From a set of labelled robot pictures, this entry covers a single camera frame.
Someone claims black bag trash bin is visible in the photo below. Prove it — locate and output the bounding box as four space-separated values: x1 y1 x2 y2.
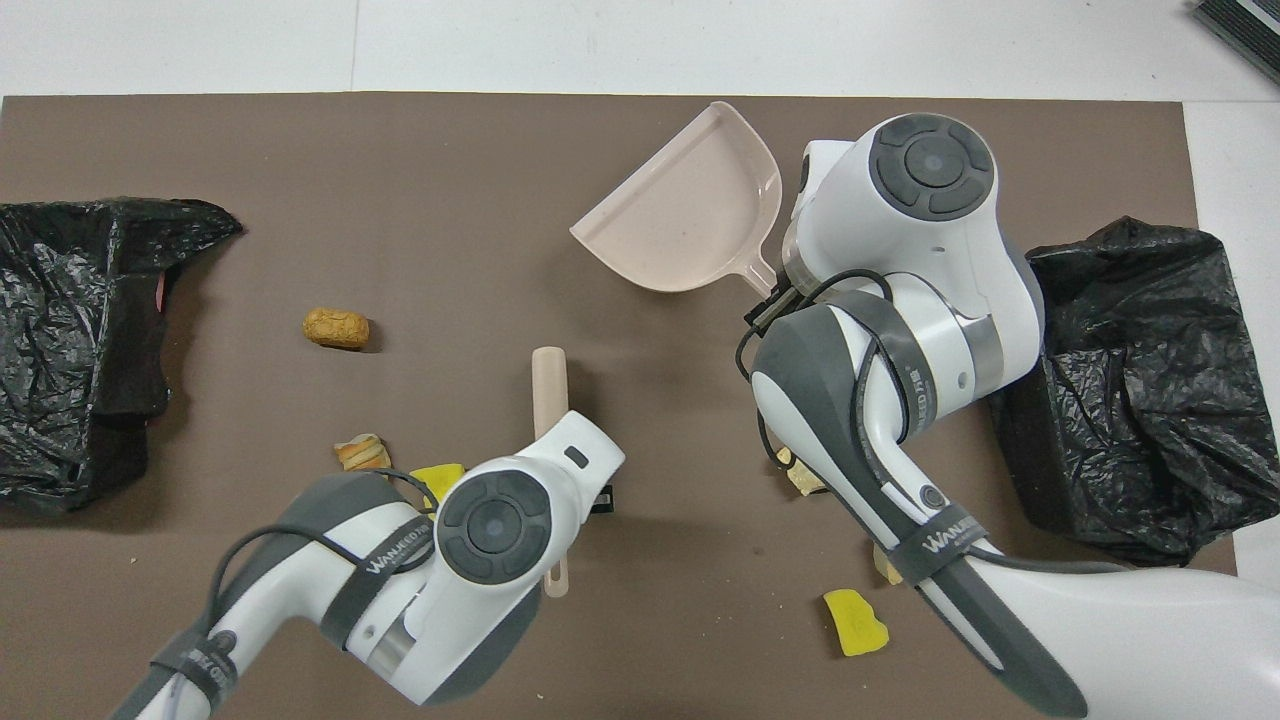
988 216 1280 568

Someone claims yellow sponge piece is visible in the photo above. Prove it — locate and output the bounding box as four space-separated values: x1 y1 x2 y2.
823 589 890 658
409 463 467 503

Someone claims dark ribbed panel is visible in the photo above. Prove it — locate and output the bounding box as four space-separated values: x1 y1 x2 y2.
1188 0 1280 86

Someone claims beige plastic dustpan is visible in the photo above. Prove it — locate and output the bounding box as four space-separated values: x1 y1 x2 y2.
570 102 783 297

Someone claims striped croissant piece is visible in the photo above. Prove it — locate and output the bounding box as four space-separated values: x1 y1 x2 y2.
333 433 392 474

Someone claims brown table mat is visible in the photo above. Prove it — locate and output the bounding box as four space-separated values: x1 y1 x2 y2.
0 92 1256 720

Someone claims empty black bag bin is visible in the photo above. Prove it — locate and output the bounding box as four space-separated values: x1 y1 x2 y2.
0 197 244 516

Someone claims brown bread roll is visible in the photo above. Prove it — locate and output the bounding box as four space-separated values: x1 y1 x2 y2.
303 307 370 351

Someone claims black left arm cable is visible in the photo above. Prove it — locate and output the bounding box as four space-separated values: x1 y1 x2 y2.
150 468 441 720

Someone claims beige hand brush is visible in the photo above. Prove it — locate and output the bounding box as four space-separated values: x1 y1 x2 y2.
532 347 572 599

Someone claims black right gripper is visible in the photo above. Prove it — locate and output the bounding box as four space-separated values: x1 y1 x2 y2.
746 283 801 327

